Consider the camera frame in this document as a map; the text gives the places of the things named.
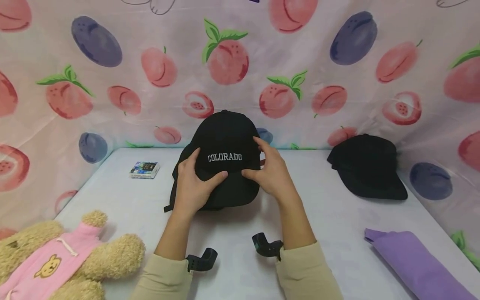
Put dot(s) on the person's right hand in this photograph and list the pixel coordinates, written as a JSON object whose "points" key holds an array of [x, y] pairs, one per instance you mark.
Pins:
{"points": [[273, 175]]}

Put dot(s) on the person's left hand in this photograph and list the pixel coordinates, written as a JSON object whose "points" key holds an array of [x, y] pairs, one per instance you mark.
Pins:
{"points": [[193, 191]]}

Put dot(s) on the person's right forearm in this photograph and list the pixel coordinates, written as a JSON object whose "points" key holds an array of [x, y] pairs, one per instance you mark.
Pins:
{"points": [[303, 254]]}

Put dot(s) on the teddy bear in pink hoodie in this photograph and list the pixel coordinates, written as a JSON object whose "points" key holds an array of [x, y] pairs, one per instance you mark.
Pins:
{"points": [[56, 262]]}

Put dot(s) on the person's left index finger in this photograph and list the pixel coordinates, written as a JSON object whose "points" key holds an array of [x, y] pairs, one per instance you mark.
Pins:
{"points": [[193, 160]]}

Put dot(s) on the person's left thumb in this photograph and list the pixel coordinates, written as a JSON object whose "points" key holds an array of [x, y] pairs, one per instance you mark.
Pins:
{"points": [[216, 180]]}

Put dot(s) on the person's right index finger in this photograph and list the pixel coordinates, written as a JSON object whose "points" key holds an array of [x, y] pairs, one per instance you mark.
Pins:
{"points": [[264, 146]]}

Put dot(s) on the person's right thumb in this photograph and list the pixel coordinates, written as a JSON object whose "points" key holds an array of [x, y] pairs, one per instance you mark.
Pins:
{"points": [[252, 175]]}

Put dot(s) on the person's left fingers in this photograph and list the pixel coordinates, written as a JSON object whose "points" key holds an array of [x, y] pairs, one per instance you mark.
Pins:
{"points": [[182, 170]]}

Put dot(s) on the black wrist band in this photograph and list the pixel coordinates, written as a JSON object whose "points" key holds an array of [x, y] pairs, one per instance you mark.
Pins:
{"points": [[267, 246], [202, 260]]}

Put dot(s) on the black cap with white lettering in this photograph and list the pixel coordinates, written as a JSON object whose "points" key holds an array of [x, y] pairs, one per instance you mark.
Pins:
{"points": [[225, 133]]}

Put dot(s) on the small printed card box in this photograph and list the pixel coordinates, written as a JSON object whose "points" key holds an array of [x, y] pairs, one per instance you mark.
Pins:
{"points": [[144, 169]]}

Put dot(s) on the purple fabric bag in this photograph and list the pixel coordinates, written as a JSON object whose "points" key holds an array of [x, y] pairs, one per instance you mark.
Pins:
{"points": [[412, 262]]}

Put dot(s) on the person's left forearm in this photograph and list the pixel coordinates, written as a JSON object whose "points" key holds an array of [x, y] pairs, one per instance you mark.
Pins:
{"points": [[172, 258]]}

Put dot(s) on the plain black cap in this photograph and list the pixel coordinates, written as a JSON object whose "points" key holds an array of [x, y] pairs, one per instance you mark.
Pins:
{"points": [[369, 166]]}

